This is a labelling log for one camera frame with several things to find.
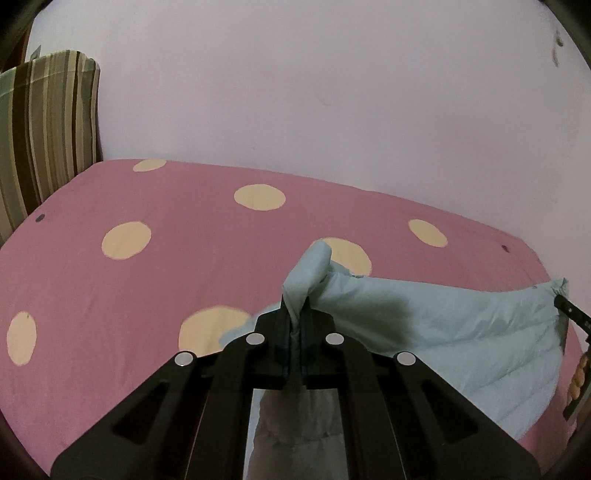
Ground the light blue puffer jacket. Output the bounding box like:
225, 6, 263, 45
217, 239, 571, 480

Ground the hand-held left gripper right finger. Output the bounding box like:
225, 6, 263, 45
299, 299, 541, 480

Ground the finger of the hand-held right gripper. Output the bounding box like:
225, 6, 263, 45
553, 294, 591, 331

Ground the person's right hand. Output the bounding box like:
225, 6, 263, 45
568, 353, 590, 402

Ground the pink polka dot bed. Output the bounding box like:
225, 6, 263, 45
0, 158, 585, 476

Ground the dark wooden headboard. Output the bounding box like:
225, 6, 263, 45
95, 65, 105, 163

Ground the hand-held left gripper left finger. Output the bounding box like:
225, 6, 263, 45
51, 296, 293, 480

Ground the striped pillow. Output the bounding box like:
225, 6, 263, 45
0, 50, 101, 245

